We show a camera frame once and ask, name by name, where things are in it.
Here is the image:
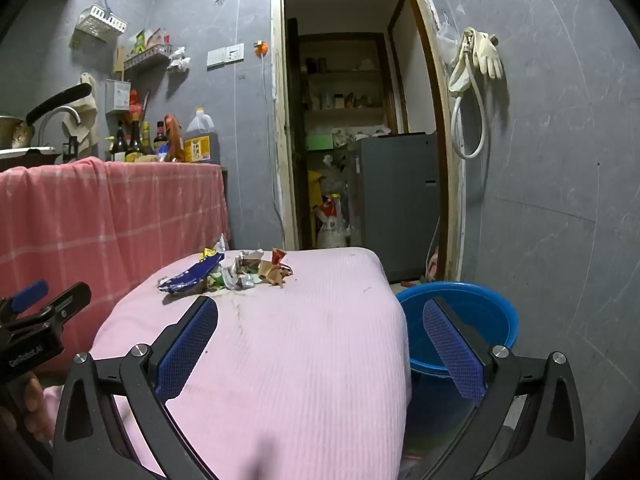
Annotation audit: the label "chrome faucet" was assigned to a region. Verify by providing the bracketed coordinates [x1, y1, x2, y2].
[36, 106, 82, 156]

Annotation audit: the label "white red rice bag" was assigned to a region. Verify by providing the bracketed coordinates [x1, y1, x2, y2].
[315, 195, 353, 250]

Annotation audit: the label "white wall basket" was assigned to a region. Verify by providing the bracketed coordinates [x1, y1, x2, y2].
[75, 5, 128, 38]

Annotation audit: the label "large cooking oil jug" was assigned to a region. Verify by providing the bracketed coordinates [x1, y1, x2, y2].
[183, 108, 221, 164]

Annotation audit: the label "wooden storage shelf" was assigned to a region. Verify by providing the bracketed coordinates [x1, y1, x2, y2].
[300, 35, 396, 136]

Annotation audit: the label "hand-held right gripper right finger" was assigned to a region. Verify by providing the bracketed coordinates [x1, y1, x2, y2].
[422, 296, 587, 480]

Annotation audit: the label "yellow bag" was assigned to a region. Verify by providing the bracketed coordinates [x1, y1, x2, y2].
[307, 170, 326, 211]

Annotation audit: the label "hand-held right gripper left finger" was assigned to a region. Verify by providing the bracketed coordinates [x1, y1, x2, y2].
[52, 295, 221, 480]

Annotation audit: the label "beige hanging cloth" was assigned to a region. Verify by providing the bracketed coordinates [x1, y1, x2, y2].
[62, 72, 101, 148]

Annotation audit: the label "cream rubber gloves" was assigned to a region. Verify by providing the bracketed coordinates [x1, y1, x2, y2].
[470, 30, 503, 80]

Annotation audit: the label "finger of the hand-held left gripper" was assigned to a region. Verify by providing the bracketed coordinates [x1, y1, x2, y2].
[15, 281, 92, 333]
[0, 280, 50, 318]

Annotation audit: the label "person's left hand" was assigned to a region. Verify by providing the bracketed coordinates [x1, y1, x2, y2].
[0, 377, 55, 443]

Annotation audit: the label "row of shelf jars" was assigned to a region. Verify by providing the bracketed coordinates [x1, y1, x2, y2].
[306, 91, 383, 111]

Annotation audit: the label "pink ribbed towel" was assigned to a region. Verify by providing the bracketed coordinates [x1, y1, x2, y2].
[42, 247, 413, 480]

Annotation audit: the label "dark wooden door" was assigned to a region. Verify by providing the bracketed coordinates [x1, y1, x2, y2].
[286, 17, 308, 251]

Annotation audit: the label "blue plastic bucket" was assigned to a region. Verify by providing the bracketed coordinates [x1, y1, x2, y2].
[396, 281, 519, 441]

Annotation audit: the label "silver wrapper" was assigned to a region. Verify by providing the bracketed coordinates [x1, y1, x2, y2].
[220, 249, 266, 291]

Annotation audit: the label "crumpled white plastic bag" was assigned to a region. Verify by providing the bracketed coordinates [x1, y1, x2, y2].
[166, 46, 192, 72]

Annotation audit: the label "white hose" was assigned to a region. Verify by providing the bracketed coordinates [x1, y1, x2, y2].
[448, 27, 488, 161]

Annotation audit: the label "metal pan black handle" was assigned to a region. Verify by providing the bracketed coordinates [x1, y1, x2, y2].
[0, 82, 93, 151]

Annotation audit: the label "wooden door frame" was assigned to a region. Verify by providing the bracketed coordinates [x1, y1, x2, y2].
[270, 0, 463, 283]

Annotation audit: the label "grey wall shelf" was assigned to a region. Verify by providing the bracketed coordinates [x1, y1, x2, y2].
[123, 45, 173, 71]

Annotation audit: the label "orange wrapper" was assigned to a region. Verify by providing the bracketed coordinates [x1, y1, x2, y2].
[257, 247, 296, 288]

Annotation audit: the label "white wall cable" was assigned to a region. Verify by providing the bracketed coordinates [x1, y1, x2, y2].
[259, 55, 283, 226]

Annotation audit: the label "white wall box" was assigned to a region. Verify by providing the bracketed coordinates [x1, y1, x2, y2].
[106, 79, 132, 112]

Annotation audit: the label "blue snack wrapper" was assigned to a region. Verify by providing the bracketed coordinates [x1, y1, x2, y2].
[158, 234, 228, 294]

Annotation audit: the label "pink plaid cloth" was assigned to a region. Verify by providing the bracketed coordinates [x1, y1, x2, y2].
[0, 156, 231, 371]

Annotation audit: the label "clear hanging plastic bag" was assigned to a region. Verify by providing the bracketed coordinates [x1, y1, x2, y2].
[436, 10, 461, 66]

